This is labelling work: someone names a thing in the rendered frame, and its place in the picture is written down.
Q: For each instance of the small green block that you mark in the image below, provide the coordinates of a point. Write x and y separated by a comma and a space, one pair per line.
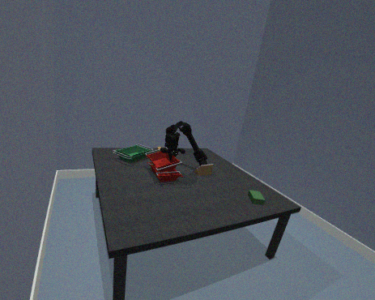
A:
256, 197

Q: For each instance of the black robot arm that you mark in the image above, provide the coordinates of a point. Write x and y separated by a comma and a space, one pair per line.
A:
186, 130

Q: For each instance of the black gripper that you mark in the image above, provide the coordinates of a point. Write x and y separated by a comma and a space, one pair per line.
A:
173, 147

